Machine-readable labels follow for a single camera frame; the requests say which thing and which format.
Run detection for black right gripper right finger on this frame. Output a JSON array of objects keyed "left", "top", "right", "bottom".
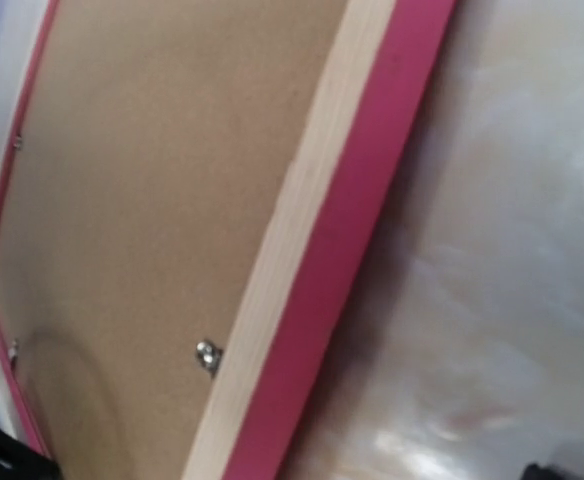
[{"left": 521, "top": 463, "right": 584, "bottom": 480}]

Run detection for brown backing board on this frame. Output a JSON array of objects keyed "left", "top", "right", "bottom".
[{"left": 0, "top": 1, "right": 345, "bottom": 479}]

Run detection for pink wooden picture frame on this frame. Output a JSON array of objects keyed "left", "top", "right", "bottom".
[{"left": 0, "top": 1, "right": 455, "bottom": 479}]

